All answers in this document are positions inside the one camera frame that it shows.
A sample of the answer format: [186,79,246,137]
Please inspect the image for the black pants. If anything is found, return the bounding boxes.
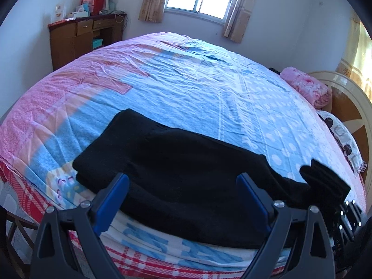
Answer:
[73,109,350,249]

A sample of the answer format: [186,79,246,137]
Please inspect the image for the red plaid mattress sheet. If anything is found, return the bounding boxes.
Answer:
[0,159,291,279]

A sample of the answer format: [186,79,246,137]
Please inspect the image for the white dotted pillow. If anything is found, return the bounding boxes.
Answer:
[316,110,367,174]

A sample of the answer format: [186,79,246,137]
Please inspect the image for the cream wooden headboard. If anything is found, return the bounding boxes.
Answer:
[309,71,371,202]

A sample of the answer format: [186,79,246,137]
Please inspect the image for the pink floral folded blanket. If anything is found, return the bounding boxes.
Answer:
[280,67,332,109]

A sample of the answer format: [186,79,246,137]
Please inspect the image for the blue pink patterned bedspread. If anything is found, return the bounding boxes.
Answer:
[0,31,367,273]

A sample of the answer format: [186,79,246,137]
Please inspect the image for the teal box under desk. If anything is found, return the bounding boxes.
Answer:
[92,38,103,50]

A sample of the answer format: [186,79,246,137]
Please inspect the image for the brown wooden desk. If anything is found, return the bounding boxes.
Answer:
[48,12,127,71]

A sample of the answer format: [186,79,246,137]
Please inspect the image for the white tissue box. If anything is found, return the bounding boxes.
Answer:
[67,7,90,20]

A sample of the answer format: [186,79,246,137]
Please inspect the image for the white floral box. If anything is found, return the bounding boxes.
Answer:
[54,4,66,22]

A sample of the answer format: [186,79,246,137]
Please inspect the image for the red gift bag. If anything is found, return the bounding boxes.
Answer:
[81,0,105,16]

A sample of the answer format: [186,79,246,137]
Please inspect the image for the left beige curtain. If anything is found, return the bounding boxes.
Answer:
[138,0,166,23]

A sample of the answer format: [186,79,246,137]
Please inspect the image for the beige curtain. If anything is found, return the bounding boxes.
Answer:
[138,0,166,23]
[222,0,255,43]

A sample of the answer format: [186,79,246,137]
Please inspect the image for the right beige curtain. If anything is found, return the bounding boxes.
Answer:
[222,0,255,43]

